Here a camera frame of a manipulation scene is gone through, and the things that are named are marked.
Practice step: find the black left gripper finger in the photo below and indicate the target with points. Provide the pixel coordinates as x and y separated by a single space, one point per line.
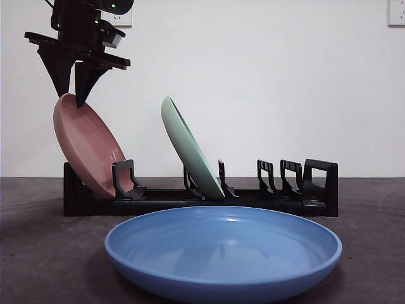
58 69
83 82

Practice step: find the pink plate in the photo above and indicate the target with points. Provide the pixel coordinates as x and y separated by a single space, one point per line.
88 149

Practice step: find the green plate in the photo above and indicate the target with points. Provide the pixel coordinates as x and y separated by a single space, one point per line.
186 145

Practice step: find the blue plate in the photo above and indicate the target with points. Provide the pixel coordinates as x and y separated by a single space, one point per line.
221 253

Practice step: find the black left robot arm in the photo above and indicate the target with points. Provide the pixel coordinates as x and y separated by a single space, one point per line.
95 6

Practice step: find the black dish rack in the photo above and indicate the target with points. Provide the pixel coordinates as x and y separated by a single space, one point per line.
95 209

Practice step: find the white wall socket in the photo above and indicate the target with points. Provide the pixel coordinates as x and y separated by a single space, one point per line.
125 20
397 14

